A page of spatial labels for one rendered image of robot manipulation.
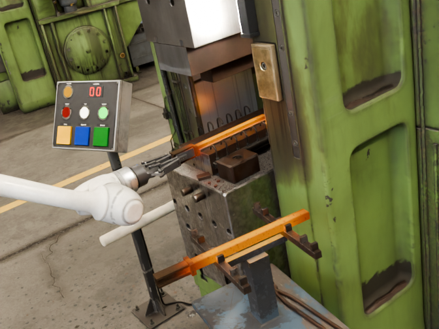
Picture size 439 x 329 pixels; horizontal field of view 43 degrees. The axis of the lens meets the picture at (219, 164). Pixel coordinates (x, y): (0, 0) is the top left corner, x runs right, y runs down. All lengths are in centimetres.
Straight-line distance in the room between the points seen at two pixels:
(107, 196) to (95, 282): 166
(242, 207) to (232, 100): 55
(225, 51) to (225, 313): 83
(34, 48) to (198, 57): 501
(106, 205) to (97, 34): 521
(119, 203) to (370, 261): 95
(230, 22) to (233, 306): 87
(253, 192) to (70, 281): 170
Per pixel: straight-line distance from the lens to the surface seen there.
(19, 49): 671
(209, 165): 193
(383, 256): 216
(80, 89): 238
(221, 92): 222
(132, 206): 161
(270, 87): 171
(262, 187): 189
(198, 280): 232
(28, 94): 674
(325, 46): 160
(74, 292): 324
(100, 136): 227
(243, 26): 169
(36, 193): 164
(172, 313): 284
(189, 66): 181
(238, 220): 187
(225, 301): 176
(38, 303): 327
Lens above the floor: 175
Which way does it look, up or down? 25 degrees down
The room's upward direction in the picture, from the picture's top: 12 degrees counter-clockwise
